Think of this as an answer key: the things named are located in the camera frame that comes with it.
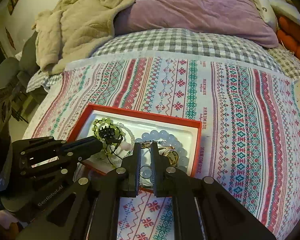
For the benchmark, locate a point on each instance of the red jewelry box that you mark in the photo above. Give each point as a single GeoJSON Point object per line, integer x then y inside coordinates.
{"type": "Point", "coordinates": [187, 136]}

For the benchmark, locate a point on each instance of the grey chair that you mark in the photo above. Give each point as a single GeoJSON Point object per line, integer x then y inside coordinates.
{"type": "Point", "coordinates": [14, 71]}

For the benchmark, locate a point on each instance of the patterned cross-stitch bedspread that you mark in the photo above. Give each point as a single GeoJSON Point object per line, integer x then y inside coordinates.
{"type": "Point", "coordinates": [250, 118]}

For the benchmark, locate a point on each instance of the orange plush toy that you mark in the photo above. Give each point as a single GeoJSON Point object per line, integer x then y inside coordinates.
{"type": "Point", "coordinates": [288, 35]}

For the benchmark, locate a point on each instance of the black flower hair clip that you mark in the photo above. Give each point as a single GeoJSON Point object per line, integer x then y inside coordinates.
{"type": "Point", "coordinates": [108, 134]}

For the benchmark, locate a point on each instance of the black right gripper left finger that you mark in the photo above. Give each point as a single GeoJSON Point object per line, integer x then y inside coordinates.
{"type": "Point", "coordinates": [89, 209]}

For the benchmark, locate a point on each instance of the beige fleece blanket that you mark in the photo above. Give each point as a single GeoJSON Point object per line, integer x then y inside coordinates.
{"type": "Point", "coordinates": [73, 30]}

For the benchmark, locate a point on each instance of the pink bead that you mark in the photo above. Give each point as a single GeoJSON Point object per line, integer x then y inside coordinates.
{"type": "Point", "coordinates": [126, 146]}

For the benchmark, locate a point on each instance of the gold rings cluster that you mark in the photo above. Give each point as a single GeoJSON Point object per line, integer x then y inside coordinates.
{"type": "Point", "coordinates": [170, 152]}

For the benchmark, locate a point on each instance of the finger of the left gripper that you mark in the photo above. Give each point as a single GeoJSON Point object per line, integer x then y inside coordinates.
{"type": "Point", "coordinates": [90, 144]}
{"type": "Point", "coordinates": [74, 157]}

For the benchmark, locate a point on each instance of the purple pillow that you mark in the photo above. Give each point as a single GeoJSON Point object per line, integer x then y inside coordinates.
{"type": "Point", "coordinates": [239, 18]}

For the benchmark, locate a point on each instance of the small gold earring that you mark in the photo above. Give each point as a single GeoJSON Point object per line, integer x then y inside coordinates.
{"type": "Point", "coordinates": [146, 144]}

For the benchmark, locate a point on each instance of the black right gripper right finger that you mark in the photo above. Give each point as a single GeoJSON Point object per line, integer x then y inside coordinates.
{"type": "Point", "coordinates": [202, 208]}

